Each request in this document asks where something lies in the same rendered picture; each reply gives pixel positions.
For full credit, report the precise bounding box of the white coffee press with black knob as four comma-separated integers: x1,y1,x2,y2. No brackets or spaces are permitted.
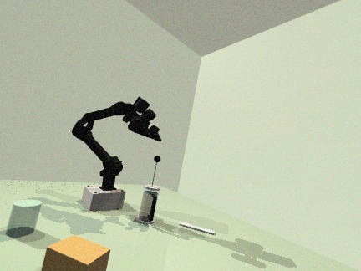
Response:
136,156,160,224

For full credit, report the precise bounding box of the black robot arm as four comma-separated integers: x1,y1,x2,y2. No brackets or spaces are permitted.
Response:
72,97,156,191

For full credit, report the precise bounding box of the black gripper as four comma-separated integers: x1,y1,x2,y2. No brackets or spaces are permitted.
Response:
128,115,162,141

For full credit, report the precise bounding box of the orange-topped brown box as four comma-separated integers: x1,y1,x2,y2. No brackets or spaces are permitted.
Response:
41,235,110,271

